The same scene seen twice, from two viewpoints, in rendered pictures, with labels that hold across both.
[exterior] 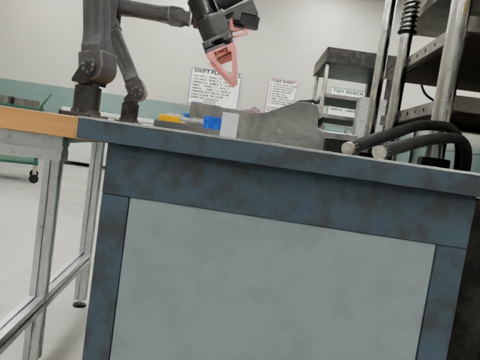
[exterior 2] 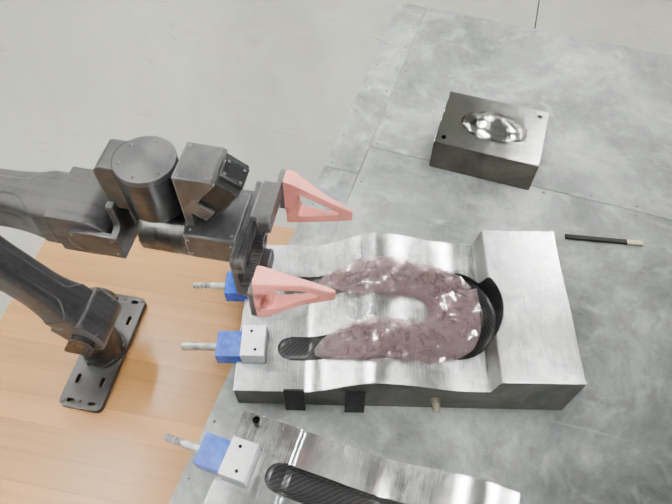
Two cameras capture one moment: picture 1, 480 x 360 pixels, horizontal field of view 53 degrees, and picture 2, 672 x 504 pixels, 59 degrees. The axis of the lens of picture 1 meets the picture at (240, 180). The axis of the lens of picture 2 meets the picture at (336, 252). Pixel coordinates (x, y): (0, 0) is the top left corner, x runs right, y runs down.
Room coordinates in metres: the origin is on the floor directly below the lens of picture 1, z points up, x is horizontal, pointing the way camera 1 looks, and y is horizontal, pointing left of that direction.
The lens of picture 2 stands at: (1.47, -0.03, 1.69)
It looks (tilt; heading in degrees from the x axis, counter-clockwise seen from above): 57 degrees down; 15
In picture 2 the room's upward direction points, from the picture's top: straight up
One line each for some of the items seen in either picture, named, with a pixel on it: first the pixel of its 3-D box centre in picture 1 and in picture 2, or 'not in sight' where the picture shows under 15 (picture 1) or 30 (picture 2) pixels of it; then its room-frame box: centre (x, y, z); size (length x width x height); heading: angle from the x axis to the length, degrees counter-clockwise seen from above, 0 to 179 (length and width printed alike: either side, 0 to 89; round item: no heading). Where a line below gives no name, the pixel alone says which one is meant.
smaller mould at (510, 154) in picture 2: not in sight; (488, 139); (2.35, -0.11, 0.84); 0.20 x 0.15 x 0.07; 86
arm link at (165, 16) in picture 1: (143, 20); (3, 212); (1.75, 0.42, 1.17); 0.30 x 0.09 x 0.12; 94
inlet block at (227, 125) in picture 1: (208, 122); not in sight; (1.08, 0.09, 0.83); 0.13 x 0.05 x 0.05; 91
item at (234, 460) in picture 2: (194, 106); (208, 452); (1.63, 0.19, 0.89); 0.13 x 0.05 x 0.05; 86
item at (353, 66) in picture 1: (342, 137); not in sight; (6.38, -1.27, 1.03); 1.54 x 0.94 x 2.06; 179
